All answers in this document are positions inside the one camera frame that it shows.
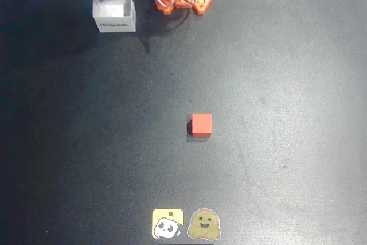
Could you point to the red cube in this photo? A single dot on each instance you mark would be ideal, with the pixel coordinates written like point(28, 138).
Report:
point(202, 124)

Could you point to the yellow robot sticker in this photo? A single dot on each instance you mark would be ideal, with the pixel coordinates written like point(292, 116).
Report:
point(167, 223)

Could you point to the white cardboard box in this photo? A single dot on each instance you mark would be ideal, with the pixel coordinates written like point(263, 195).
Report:
point(114, 17)

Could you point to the hugging face sticker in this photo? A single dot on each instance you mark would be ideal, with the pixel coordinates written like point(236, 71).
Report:
point(204, 224)

